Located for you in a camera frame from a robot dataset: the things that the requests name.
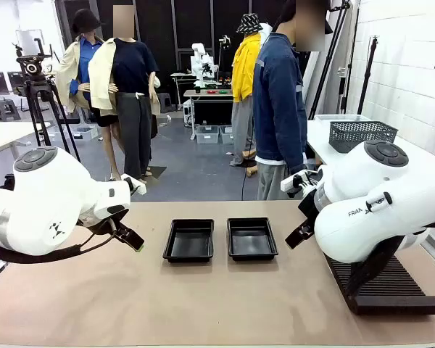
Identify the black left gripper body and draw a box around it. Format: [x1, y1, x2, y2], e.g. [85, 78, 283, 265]
[82, 211, 132, 237]

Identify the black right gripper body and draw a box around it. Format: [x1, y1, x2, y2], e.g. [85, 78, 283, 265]
[297, 188, 326, 236]

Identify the black plastic ESD tray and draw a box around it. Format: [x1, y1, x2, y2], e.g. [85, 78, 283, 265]
[162, 218, 215, 263]
[226, 217, 279, 262]

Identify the person's right forearm denim sleeve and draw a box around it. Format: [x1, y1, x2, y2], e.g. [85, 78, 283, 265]
[284, 137, 308, 175]

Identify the dark mannequin floor mat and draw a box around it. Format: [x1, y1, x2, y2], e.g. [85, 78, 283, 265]
[144, 165, 167, 181]

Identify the grey woven plastic basket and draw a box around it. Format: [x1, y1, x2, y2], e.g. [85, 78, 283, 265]
[328, 120, 399, 154]

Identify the clear plastic box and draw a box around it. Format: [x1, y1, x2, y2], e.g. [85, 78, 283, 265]
[313, 113, 371, 128]

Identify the person in denim jacket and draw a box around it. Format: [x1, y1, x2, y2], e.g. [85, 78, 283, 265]
[252, 0, 334, 202]

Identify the black slotted board rack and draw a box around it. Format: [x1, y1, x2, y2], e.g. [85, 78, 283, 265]
[324, 249, 435, 316]

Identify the white desk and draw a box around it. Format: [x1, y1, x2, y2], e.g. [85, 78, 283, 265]
[0, 121, 51, 159]

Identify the black plastic stool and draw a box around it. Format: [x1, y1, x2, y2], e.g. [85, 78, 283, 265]
[157, 92, 175, 113]

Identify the black tripod stand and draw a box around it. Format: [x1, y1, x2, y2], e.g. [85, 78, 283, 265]
[307, 0, 360, 120]

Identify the black light stand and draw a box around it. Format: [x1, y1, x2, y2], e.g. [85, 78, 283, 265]
[356, 35, 381, 116]

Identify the black step stool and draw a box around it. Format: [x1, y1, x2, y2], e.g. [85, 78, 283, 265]
[0, 99, 22, 123]

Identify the mannequin with yellow jacket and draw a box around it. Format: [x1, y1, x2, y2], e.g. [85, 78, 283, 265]
[229, 13, 265, 168]

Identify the mannequin with navy t-shirt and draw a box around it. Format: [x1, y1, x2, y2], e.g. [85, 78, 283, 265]
[88, 4, 162, 186]

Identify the background work table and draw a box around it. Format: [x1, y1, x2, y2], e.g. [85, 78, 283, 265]
[183, 88, 235, 141]

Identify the mannequin with black hat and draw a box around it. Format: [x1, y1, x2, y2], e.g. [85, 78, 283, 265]
[54, 8, 126, 184]

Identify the small white background robot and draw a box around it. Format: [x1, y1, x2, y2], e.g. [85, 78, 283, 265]
[190, 42, 215, 88]

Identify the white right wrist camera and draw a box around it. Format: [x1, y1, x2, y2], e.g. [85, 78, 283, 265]
[280, 170, 324, 199]

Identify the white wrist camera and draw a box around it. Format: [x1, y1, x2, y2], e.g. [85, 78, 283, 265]
[120, 173, 147, 197]
[280, 170, 324, 199]

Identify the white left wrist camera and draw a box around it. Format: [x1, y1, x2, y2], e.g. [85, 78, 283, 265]
[120, 173, 147, 197]

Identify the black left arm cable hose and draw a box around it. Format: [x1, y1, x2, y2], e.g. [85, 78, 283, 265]
[0, 217, 117, 265]

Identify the black camera tripod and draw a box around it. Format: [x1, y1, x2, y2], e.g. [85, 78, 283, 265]
[21, 79, 83, 162]

